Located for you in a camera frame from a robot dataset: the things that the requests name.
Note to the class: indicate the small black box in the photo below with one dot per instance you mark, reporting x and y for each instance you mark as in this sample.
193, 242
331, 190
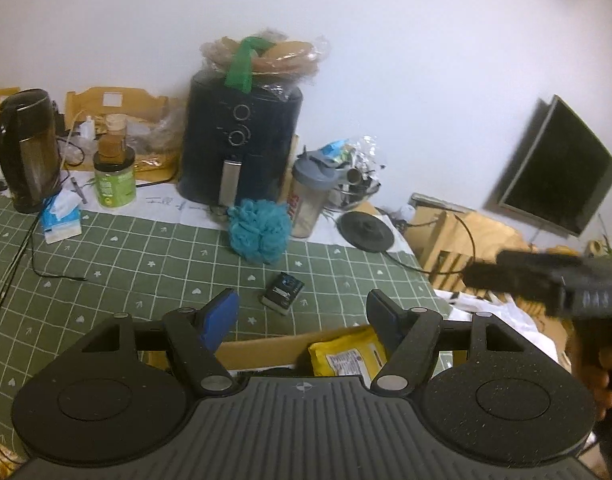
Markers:
281, 295

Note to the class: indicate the yellow snack packet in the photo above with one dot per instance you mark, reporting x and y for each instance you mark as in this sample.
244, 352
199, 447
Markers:
346, 347

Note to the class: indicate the brown cardboard box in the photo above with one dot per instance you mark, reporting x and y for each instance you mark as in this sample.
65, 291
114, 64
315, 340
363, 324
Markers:
266, 350

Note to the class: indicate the crinkled clear plastic bag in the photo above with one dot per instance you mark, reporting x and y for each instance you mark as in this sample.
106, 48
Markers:
366, 152

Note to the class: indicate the dark electric kettle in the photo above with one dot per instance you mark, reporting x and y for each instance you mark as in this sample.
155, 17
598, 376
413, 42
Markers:
30, 160

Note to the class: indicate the blue tissue pack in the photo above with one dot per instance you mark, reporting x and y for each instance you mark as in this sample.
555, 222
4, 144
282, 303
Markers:
60, 227

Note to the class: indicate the grey lidded shaker bottle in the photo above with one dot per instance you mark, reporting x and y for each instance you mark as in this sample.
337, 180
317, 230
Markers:
306, 205

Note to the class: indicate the black round kettle base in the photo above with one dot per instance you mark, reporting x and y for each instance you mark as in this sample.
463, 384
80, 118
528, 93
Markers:
366, 230

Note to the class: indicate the clear jar with brown powder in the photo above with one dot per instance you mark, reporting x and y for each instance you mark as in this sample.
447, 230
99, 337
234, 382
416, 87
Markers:
111, 145

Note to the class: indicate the white plastic bag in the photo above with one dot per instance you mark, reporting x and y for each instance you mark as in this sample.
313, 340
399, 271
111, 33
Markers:
511, 320

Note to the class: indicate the white paper sheet with writing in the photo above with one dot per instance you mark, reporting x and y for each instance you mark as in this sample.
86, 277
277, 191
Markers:
160, 202

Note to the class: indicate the green tape strip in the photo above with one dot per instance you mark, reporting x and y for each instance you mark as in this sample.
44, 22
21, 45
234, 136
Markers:
240, 67

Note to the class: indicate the grey pen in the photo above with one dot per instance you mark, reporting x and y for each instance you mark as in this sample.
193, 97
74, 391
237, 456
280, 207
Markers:
78, 190

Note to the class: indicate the green tin can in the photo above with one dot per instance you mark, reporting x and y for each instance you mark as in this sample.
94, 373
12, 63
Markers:
115, 187

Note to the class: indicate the small white bottle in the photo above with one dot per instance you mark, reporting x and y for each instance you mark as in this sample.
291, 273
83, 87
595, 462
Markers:
89, 129

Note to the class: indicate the black air fryer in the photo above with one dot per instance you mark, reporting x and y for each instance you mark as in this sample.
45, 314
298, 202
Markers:
210, 135

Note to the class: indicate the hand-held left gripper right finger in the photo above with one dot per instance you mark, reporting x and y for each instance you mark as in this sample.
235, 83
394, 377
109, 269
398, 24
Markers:
383, 315

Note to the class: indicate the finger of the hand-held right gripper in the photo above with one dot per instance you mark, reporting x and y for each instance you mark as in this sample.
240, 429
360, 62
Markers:
516, 272

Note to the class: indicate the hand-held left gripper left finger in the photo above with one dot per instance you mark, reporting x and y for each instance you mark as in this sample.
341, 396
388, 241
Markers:
220, 315

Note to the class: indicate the flat computer monitor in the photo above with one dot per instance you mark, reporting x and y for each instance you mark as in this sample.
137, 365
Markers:
556, 175

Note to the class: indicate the open cardboard box with labels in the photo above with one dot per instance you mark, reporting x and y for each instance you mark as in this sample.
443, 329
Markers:
135, 97

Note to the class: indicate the green checkered tablecloth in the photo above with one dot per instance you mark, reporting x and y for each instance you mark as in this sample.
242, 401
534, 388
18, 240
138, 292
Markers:
135, 260

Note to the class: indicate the blue bath loofah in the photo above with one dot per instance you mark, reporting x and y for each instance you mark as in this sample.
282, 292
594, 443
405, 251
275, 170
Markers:
258, 232

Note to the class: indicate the person's right hand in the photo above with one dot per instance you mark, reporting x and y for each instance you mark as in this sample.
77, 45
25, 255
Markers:
606, 362

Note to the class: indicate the bagged flatbreads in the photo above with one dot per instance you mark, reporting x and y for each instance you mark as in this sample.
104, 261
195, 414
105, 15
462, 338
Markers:
286, 55

